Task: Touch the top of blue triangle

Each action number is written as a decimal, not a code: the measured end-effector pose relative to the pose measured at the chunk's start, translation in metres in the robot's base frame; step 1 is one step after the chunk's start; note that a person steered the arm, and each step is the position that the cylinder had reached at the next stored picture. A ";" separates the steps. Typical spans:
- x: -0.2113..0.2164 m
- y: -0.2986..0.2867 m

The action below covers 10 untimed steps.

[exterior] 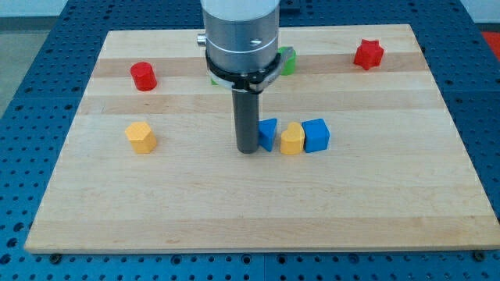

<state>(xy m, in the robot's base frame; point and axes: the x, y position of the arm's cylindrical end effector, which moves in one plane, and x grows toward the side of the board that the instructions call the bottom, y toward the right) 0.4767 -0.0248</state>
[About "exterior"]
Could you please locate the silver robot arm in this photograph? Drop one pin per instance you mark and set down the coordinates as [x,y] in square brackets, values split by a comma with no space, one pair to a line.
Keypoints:
[241,36]

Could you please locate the blue triangle block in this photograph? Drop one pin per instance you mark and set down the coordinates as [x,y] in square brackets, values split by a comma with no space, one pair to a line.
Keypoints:
[267,133]

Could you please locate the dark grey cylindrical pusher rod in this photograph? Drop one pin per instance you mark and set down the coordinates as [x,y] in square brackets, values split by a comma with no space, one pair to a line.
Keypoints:
[246,121]

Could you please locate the yellow heart block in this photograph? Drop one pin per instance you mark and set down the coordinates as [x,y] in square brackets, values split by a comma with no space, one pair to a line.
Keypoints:
[292,139]

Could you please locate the blue cube block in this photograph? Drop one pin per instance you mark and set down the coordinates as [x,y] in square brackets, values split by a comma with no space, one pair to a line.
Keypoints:
[317,135]

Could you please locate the green block right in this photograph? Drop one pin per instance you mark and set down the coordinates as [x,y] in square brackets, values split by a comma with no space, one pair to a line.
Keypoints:
[289,66]

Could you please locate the wooden board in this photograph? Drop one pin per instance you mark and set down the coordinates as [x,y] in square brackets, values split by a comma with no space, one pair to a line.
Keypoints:
[394,177]

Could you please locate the yellow hexagon block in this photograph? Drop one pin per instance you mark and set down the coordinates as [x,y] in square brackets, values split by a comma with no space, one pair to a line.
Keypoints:
[141,137]

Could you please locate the red cylinder block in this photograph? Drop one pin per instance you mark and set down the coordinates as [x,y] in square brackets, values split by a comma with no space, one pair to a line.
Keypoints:
[143,76]

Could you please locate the red star block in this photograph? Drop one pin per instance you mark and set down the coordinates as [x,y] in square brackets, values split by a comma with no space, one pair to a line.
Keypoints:
[369,54]

